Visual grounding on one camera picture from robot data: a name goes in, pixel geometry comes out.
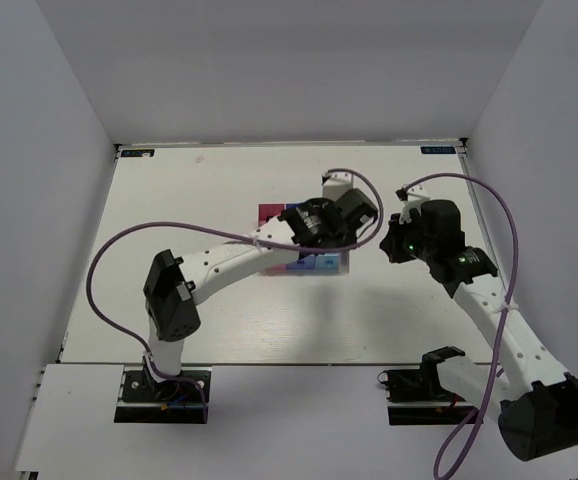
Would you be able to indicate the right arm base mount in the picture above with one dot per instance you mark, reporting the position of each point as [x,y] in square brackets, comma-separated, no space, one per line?
[411,403]

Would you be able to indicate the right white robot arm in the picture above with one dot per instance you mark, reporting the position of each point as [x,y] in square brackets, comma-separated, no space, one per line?
[535,404]

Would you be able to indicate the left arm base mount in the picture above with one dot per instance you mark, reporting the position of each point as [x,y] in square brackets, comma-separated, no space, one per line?
[141,400]

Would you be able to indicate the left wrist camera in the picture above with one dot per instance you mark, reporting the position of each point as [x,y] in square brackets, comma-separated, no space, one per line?
[336,184]

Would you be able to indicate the right blue table label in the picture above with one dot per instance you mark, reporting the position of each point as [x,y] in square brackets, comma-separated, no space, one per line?
[437,150]

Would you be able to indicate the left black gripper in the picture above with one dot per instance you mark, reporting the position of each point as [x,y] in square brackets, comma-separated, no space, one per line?
[350,239]

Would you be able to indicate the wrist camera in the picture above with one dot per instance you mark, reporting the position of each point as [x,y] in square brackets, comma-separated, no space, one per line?
[336,184]
[412,199]

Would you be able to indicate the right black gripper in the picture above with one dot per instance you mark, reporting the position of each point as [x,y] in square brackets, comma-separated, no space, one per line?
[391,243]

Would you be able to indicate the light blue drawer box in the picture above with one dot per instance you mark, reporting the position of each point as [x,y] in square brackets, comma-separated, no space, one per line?
[332,263]

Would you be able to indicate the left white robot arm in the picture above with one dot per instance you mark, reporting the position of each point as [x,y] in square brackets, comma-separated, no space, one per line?
[176,286]

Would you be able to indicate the dark blue drawer box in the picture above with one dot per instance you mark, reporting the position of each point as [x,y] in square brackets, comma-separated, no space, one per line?
[302,265]

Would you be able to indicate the blue table label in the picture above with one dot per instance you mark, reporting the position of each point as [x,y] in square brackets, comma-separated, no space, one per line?
[137,153]
[437,150]

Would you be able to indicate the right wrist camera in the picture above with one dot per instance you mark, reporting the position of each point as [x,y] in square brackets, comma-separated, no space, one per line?
[412,199]

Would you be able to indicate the pink drawer box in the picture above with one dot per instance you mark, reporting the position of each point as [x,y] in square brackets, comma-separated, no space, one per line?
[265,213]

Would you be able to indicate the left blue table label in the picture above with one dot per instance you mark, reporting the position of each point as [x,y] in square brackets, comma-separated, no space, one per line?
[137,153]

